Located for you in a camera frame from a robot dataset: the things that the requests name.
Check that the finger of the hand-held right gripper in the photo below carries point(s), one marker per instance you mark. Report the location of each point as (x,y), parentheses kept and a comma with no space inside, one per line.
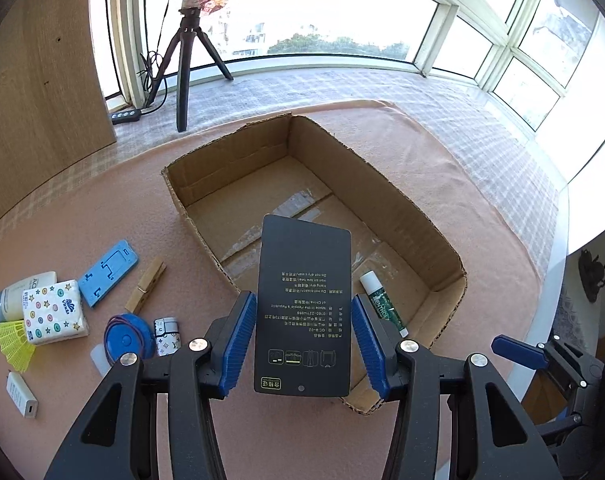
(557,427)
(517,352)

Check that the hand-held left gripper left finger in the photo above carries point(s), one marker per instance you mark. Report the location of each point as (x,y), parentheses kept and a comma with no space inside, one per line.
(237,340)

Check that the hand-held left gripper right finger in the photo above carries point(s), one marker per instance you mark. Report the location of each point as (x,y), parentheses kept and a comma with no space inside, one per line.
(370,345)

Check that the green white lip balm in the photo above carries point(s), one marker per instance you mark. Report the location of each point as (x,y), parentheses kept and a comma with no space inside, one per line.
(380,300)

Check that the white monogram patterned lighter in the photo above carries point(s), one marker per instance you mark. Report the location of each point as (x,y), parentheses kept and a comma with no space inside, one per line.
(166,337)

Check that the black printed card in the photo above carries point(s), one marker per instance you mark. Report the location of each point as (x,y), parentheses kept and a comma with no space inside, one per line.
(302,310)

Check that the wooden clothespin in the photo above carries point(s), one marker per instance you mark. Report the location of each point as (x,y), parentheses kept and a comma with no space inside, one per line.
(145,285)

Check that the blue round disc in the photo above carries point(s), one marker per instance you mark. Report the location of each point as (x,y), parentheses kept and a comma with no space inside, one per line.
(125,342)

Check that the small white bottle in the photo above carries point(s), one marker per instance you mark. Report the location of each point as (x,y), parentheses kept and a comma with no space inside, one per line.
(98,360)

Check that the blue phone stand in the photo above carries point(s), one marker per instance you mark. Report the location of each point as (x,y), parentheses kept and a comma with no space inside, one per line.
(105,280)

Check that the cardboard box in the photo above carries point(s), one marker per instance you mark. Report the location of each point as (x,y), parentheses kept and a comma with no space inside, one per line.
(382,195)

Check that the star patterned tissue pack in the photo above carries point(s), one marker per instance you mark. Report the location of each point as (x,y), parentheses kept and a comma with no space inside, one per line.
(55,310)

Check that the white power bank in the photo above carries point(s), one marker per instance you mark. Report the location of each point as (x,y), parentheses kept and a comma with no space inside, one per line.
(21,394)

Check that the white sunscreen tube blue cap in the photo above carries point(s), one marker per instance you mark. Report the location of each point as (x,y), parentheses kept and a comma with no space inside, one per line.
(17,297)

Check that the yellow plastic shuttlecock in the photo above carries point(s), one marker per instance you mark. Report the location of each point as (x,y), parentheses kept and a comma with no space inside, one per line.
(12,347)

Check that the dark ornament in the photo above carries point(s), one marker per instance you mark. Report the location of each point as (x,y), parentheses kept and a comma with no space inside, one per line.
(590,275)

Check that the black inline remote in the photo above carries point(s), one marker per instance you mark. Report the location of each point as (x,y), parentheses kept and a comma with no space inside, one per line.
(127,116)

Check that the white checked cloth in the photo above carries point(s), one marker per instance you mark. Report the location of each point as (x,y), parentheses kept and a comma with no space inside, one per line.
(332,85)

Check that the black tripod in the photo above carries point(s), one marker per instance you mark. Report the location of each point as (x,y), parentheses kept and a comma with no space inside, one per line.
(185,60)

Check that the light wooden board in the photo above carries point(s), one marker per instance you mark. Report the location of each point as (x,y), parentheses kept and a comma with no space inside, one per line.
(42,110)

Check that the red white printed tag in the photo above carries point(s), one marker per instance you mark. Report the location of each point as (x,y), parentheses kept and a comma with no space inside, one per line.
(205,2)

